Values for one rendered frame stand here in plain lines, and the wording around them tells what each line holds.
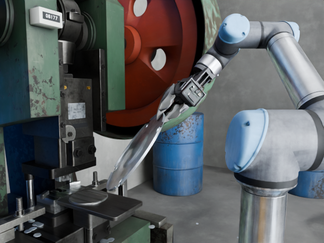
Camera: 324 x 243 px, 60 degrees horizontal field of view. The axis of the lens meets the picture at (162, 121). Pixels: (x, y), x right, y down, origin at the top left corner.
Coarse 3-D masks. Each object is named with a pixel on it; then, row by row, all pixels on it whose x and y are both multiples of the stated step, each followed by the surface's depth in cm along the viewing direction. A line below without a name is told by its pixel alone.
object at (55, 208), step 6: (66, 186) 103; (72, 186) 103; (78, 186) 103; (84, 186) 103; (54, 192) 97; (60, 192) 97; (66, 192) 97; (72, 192) 97; (48, 198) 92; (54, 198) 92; (42, 204) 93; (48, 204) 92; (54, 204) 90; (48, 210) 92; (54, 210) 90; (60, 210) 92
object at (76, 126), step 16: (64, 80) 86; (80, 80) 92; (80, 96) 92; (80, 112) 92; (80, 128) 93; (48, 144) 89; (64, 144) 88; (80, 144) 89; (48, 160) 89; (64, 160) 88; (80, 160) 90
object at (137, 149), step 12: (156, 120) 90; (144, 132) 94; (156, 132) 79; (132, 144) 98; (144, 144) 82; (120, 156) 100; (132, 156) 83; (144, 156) 73; (120, 168) 90; (132, 168) 73; (108, 180) 91; (120, 180) 79
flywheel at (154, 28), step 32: (128, 0) 121; (160, 0) 113; (192, 0) 103; (128, 32) 118; (160, 32) 114; (192, 32) 103; (128, 64) 124; (192, 64) 104; (128, 96) 126; (160, 96) 113
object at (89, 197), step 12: (84, 192) 96; (96, 192) 96; (60, 204) 89; (72, 204) 87; (84, 204) 86; (96, 204) 87; (108, 204) 87; (120, 204) 87; (132, 204) 87; (84, 216) 87; (96, 216) 88; (108, 216) 79; (120, 216) 79; (84, 228) 88; (96, 228) 89; (108, 228) 92; (96, 240) 89
